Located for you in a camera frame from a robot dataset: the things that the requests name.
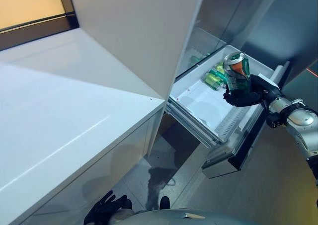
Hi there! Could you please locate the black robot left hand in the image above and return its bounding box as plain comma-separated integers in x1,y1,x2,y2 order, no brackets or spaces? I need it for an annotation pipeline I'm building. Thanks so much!
82,190,133,225

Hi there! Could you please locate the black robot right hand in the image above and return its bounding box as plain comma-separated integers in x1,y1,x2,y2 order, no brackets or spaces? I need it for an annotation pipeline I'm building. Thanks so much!
222,74,279,108

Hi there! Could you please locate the white fridge drawer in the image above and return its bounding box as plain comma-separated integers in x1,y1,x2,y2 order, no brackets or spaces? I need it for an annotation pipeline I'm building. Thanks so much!
165,44,292,180

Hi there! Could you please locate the steel fridge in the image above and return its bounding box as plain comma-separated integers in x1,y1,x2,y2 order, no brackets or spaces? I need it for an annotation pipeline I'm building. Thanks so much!
159,0,318,146

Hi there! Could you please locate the robot right leg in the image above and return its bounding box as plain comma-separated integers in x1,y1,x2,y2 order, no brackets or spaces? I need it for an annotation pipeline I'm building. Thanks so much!
159,196,171,211

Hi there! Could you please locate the silver robot torso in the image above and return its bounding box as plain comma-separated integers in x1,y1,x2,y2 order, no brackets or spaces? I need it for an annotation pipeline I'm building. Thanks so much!
109,208,240,225

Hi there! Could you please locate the white counter cabinet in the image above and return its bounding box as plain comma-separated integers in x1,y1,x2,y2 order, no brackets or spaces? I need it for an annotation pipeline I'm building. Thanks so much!
0,27,166,225

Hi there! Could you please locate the tall white cabinet panel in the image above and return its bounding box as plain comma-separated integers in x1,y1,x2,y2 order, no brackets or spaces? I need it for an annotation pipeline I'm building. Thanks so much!
68,0,208,100

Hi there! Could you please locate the dark framed window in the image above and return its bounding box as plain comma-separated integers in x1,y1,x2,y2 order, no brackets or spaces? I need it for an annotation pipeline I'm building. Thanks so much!
0,0,80,51

